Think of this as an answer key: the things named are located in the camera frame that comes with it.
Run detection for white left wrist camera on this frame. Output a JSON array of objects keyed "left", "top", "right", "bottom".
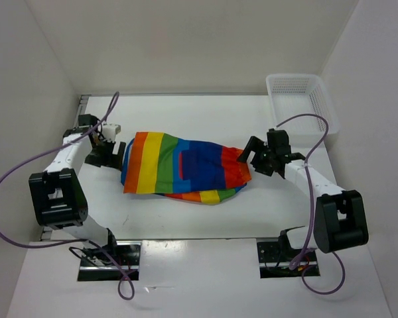
[{"left": 101, "top": 123, "right": 121, "bottom": 139}]

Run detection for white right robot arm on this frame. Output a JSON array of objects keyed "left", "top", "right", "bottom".
[{"left": 237, "top": 129, "right": 369, "bottom": 254}]

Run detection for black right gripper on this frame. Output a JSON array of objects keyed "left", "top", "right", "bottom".
[{"left": 236, "top": 136, "right": 275, "bottom": 176}]

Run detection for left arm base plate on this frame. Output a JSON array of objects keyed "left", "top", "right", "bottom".
[{"left": 70, "top": 241, "right": 141, "bottom": 282}]

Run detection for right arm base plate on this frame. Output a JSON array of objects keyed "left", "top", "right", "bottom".
[{"left": 257, "top": 237, "right": 320, "bottom": 279}]

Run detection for white plastic basket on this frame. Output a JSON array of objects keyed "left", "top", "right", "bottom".
[{"left": 266, "top": 74, "right": 340, "bottom": 136}]

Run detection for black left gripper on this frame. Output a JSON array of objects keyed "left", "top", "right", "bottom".
[{"left": 86, "top": 137, "right": 126, "bottom": 171}]

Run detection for rainbow striped shorts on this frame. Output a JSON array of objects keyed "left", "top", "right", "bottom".
[{"left": 121, "top": 132, "right": 251, "bottom": 205}]

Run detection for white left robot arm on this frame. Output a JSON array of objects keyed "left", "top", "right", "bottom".
[{"left": 29, "top": 114, "right": 126, "bottom": 266}]

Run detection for aluminium frame rail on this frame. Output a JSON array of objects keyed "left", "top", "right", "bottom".
[{"left": 39, "top": 94, "right": 90, "bottom": 241}]

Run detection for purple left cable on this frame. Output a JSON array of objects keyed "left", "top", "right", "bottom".
[{"left": 0, "top": 91, "right": 136, "bottom": 301}]

